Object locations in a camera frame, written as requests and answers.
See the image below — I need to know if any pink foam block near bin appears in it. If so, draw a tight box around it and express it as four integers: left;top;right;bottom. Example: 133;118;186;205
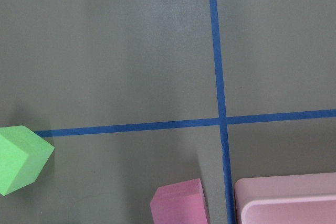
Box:
150;178;210;223

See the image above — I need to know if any green foam block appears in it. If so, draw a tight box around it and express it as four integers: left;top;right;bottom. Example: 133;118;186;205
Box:
1;125;55;196

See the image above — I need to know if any pink plastic bin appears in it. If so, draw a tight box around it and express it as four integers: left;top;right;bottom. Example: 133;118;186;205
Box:
235;173;335;223

